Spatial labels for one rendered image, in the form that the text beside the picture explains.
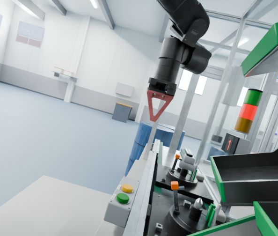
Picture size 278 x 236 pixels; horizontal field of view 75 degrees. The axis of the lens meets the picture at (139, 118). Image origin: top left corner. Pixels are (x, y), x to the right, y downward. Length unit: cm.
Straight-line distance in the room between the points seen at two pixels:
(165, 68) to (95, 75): 1108
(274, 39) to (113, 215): 54
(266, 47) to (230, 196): 16
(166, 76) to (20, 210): 57
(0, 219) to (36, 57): 1251
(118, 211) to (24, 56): 1301
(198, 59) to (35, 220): 62
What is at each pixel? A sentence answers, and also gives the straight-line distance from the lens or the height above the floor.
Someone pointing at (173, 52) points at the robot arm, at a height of 139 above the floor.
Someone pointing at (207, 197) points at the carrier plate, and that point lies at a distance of 84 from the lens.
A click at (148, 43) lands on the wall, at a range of 1153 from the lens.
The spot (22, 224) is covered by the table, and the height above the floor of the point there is 86.
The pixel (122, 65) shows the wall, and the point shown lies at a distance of 1129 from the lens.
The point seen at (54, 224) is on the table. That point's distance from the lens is 65.
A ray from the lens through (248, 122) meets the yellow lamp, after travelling 74.
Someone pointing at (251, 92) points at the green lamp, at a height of 140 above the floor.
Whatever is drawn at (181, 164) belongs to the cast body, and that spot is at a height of 104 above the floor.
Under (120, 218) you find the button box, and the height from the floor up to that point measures 93.
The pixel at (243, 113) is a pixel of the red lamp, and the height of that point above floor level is 133.
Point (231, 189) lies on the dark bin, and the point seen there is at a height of 121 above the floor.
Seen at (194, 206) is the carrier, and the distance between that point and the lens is 59.
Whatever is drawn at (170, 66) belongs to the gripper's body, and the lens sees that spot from 45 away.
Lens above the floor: 126
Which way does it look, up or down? 5 degrees down
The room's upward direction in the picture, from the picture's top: 16 degrees clockwise
